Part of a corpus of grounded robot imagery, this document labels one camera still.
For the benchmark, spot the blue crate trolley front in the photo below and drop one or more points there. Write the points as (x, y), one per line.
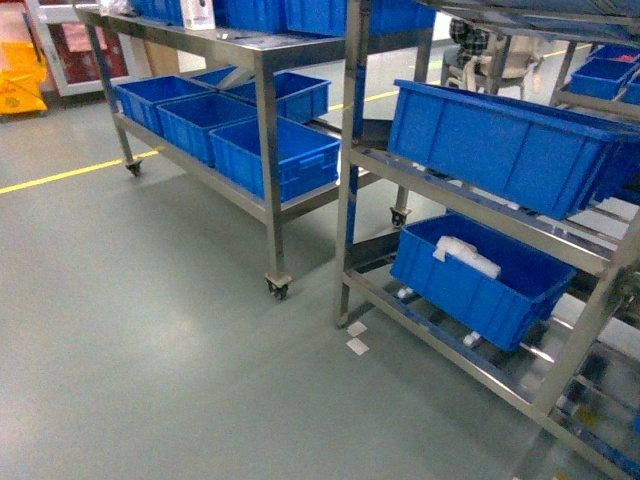
(307, 158)

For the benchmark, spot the blue crate trolley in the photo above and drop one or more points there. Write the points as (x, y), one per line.
(187, 123)
(299, 98)
(307, 158)
(140, 99)

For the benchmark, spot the blue crate trolley rear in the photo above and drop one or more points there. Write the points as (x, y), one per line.
(299, 98)

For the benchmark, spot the steel trolley on casters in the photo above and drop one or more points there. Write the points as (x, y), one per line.
(260, 55)

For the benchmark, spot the white foam packing piece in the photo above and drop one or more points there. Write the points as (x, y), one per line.
(449, 246)

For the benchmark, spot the steel flow rack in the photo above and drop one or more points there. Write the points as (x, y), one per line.
(562, 375)

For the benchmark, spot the blue crate trolley middle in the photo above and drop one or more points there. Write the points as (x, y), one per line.
(187, 123)

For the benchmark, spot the blue bin lower rack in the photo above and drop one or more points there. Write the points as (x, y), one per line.
(500, 309)

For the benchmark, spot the blue bin rack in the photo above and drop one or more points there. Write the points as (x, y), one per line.
(552, 161)
(500, 309)

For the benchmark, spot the blue crate trolley left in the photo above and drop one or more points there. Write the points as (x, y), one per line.
(140, 99)

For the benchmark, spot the blue bin upper rack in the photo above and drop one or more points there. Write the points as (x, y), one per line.
(552, 161)

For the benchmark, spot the yellow wet floor sign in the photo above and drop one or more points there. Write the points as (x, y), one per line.
(20, 83)

